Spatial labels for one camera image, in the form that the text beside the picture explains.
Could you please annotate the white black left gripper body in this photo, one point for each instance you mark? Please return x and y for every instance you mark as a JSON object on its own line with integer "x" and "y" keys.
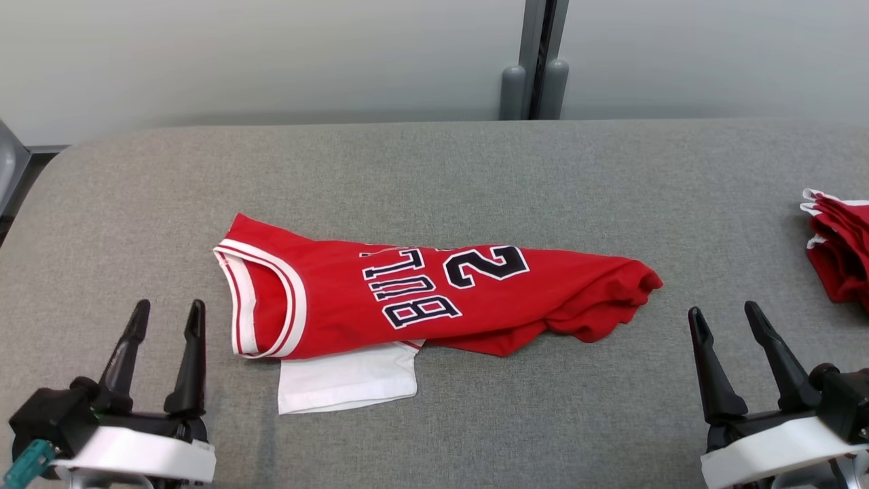
{"x": 149, "y": 455}

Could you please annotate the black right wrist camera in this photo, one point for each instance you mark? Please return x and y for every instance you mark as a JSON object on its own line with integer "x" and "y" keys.
{"x": 845, "y": 401}

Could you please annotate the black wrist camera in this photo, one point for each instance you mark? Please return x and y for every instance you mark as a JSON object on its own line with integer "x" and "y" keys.
{"x": 51, "y": 418}
{"x": 845, "y": 401}

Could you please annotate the red basketball jersey white trim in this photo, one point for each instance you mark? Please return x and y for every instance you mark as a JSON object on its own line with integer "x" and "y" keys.
{"x": 326, "y": 305}

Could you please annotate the folded red white garment stack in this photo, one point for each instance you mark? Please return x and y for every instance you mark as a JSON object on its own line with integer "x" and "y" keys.
{"x": 845, "y": 258}

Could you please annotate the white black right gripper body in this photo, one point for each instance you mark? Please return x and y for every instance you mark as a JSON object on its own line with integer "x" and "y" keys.
{"x": 767, "y": 451}

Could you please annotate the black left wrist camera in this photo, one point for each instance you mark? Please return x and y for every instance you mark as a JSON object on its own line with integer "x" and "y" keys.
{"x": 51, "y": 418}

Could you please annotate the grey metal partition post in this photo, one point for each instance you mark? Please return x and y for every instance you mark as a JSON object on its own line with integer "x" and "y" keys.
{"x": 10, "y": 170}
{"x": 533, "y": 41}

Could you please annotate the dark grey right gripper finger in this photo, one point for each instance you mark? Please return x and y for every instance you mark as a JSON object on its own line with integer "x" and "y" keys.
{"x": 716, "y": 387}
{"x": 787, "y": 380}

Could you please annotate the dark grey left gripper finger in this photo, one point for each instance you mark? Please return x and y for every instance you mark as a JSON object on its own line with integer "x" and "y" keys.
{"x": 190, "y": 373}
{"x": 125, "y": 367}

